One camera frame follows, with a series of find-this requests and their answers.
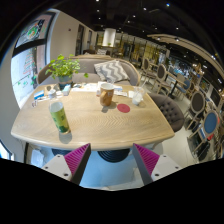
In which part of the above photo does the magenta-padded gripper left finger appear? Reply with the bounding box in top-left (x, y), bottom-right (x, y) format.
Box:
top-left (41, 143), bottom-right (92, 186)

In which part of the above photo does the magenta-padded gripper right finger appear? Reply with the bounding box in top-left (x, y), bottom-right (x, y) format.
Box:
top-left (132, 143), bottom-right (183, 186)

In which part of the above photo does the green-labelled clear drink bottle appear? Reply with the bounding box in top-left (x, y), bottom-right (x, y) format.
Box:
top-left (48, 89), bottom-right (72, 135)

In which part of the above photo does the grey tufted armchair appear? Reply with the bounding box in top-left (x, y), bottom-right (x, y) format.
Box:
top-left (147, 92), bottom-right (185, 133)

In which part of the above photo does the flat round red coaster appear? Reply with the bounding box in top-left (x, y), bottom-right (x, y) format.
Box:
top-left (116, 103), bottom-right (131, 114)

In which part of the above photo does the tan mug with white inside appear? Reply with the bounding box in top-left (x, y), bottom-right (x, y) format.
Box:
top-left (99, 82), bottom-right (115, 108)

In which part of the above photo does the light blue tissue pack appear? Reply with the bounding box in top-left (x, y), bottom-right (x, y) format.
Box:
top-left (61, 83), bottom-right (73, 97)

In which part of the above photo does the printed paper menu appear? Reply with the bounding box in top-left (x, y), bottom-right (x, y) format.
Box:
top-left (71, 82), bottom-right (101, 94)

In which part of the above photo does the white flat box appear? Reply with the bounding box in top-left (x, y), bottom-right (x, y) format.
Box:
top-left (113, 84), bottom-right (129, 98)

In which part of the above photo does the small blue white box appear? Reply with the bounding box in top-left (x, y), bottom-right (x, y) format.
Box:
top-left (33, 89), bottom-right (46, 101)

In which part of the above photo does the wooden cutout table sign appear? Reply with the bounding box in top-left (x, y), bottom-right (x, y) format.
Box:
top-left (44, 83), bottom-right (61, 95)

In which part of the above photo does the group of dining chairs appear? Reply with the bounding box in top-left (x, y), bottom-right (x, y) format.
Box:
top-left (139, 57), bottom-right (224, 161)

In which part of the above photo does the green potted plant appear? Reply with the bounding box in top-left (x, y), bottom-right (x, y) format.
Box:
top-left (44, 53), bottom-right (89, 91)

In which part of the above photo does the grey curved sofa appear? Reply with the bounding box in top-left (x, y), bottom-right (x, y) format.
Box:
top-left (37, 54), bottom-right (141, 87)

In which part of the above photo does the grey white chevron pillow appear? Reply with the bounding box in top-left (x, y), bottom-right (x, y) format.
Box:
top-left (93, 59), bottom-right (130, 84)

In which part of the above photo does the window with festive stickers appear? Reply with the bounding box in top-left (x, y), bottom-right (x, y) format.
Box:
top-left (10, 11), bottom-right (56, 109)

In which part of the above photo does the white round column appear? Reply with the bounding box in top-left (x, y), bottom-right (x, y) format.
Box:
top-left (102, 28), bottom-right (117, 48)

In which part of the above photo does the group of ceiling spotlights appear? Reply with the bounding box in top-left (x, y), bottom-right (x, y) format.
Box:
top-left (94, 1), bottom-right (224, 84)

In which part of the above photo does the black ribbed table pedestal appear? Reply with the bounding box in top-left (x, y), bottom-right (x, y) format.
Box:
top-left (97, 148), bottom-right (131, 164)

